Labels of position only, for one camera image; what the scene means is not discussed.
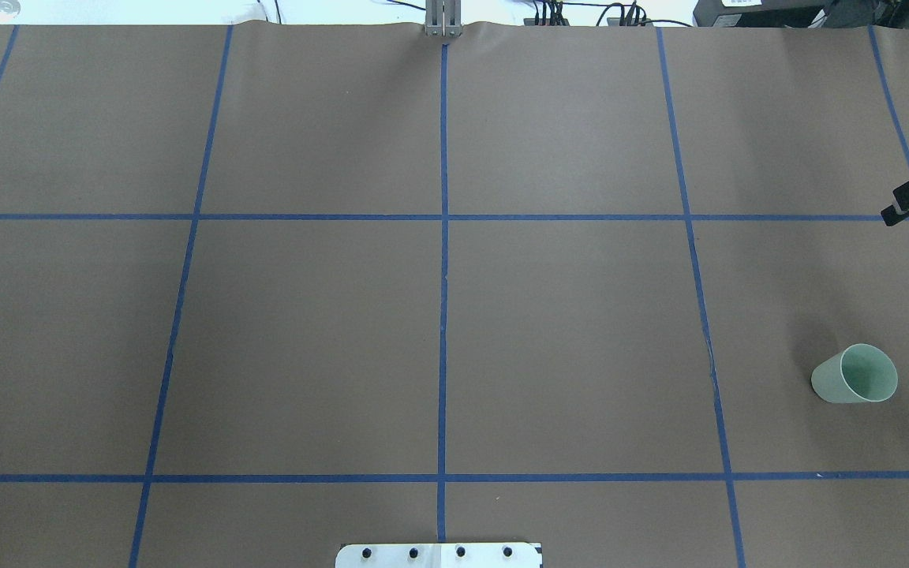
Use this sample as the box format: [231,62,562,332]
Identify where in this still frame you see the green plastic cup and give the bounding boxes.
[810,344,899,404]

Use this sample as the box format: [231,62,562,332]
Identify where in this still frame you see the black box with label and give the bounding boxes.
[693,1,827,28]

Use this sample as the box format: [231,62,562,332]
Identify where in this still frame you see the silver tape roll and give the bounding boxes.
[0,0,21,23]

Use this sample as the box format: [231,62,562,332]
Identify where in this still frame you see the aluminium frame post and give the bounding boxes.
[425,0,464,37]

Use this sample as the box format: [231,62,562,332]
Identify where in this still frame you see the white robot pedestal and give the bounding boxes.
[335,542,544,567]

